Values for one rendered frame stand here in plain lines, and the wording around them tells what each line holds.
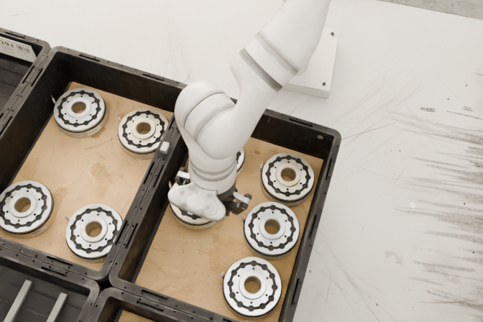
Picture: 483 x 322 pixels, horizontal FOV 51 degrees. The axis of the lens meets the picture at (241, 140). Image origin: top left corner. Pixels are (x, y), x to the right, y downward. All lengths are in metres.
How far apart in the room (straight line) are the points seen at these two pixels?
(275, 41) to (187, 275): 0.50
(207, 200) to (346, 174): 0.50
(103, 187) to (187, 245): 0.20
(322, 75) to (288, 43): 0.67
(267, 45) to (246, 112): 0.08
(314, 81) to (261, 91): 0.65
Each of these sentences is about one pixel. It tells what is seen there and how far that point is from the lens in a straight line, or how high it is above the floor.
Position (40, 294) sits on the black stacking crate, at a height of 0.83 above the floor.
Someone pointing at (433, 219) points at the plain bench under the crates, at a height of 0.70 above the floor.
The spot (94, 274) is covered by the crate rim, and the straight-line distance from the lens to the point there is 0.87.
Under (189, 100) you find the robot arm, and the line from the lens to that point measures 0.64.
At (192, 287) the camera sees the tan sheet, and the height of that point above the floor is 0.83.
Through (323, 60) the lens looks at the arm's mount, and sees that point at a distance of 1.30.
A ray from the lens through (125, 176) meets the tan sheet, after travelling 1.03.
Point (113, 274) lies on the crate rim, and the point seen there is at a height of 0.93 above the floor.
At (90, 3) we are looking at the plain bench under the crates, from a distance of 1.48.
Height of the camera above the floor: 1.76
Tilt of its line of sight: 62 degrees down
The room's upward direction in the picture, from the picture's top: 6 degrees clockwise
